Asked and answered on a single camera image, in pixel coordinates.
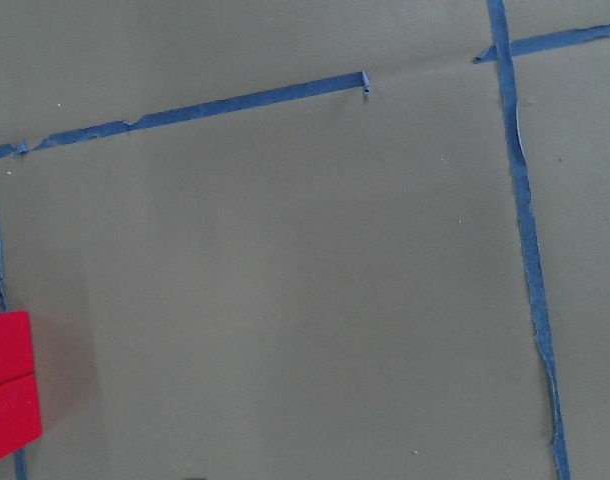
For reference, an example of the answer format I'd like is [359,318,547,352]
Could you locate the red block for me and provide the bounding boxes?
[0,311,35,384]
[0,373,42,459]

